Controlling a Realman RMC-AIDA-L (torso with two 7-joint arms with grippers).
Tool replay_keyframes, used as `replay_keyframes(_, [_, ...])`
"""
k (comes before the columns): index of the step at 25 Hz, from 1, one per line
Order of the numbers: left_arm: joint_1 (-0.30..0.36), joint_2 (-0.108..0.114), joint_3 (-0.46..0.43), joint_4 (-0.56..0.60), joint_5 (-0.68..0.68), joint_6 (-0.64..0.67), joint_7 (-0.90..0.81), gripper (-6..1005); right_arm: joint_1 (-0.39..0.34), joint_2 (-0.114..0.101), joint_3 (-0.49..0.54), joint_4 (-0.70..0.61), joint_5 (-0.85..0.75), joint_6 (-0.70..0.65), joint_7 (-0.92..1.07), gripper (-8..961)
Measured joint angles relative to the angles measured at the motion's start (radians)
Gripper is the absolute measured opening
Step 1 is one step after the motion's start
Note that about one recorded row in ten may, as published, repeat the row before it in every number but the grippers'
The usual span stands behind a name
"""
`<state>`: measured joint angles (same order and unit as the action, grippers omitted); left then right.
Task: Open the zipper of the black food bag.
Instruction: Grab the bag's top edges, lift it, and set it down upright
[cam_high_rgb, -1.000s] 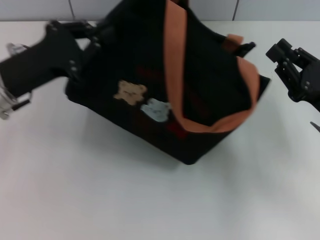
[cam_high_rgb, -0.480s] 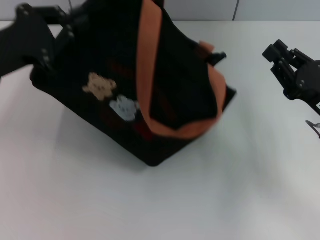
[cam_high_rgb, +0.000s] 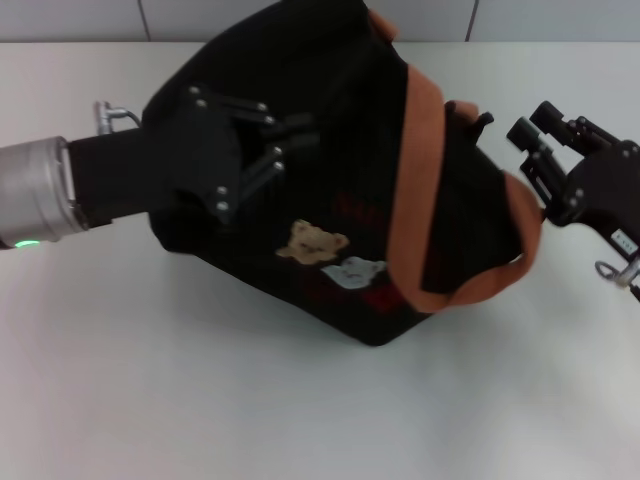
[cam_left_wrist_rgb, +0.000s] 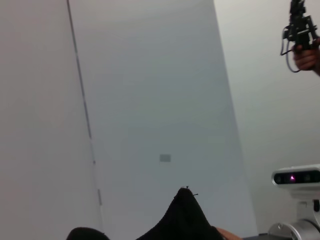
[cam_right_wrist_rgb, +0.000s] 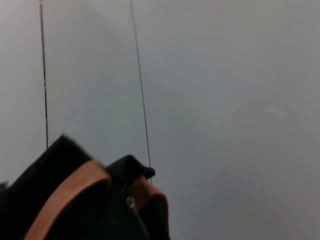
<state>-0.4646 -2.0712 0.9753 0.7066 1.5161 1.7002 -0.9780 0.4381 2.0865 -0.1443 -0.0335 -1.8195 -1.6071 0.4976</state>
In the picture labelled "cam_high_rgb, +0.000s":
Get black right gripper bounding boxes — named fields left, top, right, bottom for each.
left=506, top=100, right=640, bottom=262

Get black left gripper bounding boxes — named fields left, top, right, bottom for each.
left=66, top=84, right=246, bottom=227

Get black food bag orange straps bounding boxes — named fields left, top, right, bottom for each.
left=141, top=0, right=545, bottom=347

